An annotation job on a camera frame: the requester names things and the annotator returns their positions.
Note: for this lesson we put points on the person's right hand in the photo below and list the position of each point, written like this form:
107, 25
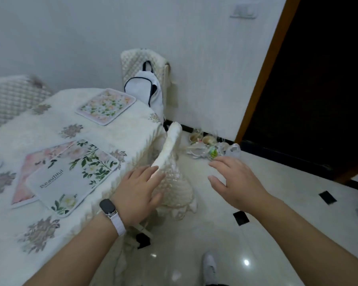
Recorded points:
241, 187

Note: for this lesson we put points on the person's left hand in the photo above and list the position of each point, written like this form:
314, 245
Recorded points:
137, 196

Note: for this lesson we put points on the white placemat with green leaves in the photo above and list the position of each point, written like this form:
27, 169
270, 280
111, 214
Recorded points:
68, 178

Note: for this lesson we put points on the green leaf peach floral placemat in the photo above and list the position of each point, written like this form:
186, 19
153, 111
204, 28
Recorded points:
106, 106

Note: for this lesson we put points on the pink floral placemat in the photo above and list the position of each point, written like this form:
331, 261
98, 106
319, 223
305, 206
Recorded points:
29, 166

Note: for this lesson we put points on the person's left forearm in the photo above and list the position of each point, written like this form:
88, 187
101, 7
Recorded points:
71, 256

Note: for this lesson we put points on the person's right forearm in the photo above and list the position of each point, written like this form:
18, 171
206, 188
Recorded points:
310, 250

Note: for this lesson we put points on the person's right white shoe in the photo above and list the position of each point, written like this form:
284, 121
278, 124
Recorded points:
210, 268

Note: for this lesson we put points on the table with cream tablecloth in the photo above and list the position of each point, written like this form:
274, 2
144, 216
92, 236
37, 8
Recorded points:
24, 137

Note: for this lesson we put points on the smartwatch with white band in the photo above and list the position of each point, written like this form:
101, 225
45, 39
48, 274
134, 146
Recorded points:
112, 214

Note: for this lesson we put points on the cream quilted covered chair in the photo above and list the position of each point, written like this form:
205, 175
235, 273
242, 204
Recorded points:
174, 184
15, 98
137, 61

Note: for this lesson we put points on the heap of small floor items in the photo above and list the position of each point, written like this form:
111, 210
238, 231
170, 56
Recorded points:
211, 147

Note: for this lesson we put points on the white bag with dark trim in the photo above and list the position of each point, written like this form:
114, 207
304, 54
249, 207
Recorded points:
143, 86

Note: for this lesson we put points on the brown door frame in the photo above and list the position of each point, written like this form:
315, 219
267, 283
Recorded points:
268, 68

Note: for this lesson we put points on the white wall switch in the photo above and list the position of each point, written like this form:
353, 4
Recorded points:
244, 10

